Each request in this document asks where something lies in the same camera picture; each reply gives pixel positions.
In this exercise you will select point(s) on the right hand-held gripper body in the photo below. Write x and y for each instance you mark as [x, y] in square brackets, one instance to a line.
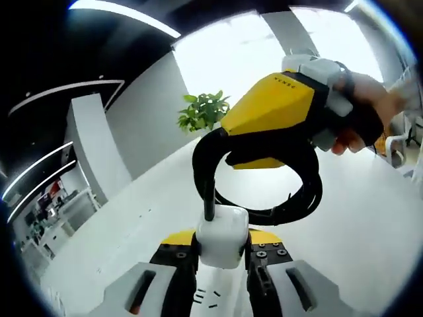
[365, 123]

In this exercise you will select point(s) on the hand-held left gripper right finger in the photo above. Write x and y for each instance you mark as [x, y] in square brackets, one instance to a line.
[297, 290]

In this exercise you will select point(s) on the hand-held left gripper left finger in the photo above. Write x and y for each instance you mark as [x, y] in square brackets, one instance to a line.
[145, 290]

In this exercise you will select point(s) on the white power strip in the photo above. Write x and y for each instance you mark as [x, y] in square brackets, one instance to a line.
[224, 287]

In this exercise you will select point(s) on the white charger block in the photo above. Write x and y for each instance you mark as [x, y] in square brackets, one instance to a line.
[223, 237]

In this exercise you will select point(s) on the ceiling light strip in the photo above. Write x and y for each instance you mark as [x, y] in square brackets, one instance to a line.
[66, 90]
[125, 14]
[43, 188]
[36, 168]

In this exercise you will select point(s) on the person's right hand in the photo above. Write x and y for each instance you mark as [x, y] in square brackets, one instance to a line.
[373, 95]

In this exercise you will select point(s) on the white chair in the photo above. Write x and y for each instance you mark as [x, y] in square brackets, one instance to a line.
[398, 150]

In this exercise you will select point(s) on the potted green plant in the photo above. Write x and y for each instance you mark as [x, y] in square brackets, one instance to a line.
[201, 110]

